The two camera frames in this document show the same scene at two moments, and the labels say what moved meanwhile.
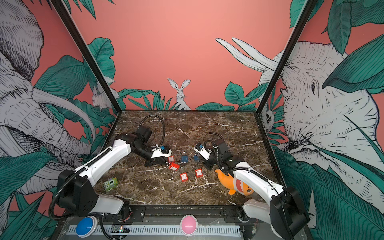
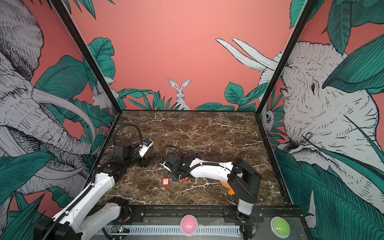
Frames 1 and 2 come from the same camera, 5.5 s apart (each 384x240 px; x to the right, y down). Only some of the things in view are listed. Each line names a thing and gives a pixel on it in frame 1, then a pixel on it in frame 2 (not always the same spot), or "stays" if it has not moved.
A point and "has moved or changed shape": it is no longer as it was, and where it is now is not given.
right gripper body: (214, 161) -> (175, 175)
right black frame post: (307, 11) stays
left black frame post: (86, 55) stays
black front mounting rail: (172, 212) stays
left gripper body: (152, 161) -> (141, 161)
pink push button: (188, 225) stays
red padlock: (174, 167) has moved or changed shape
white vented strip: (169, 230) stays
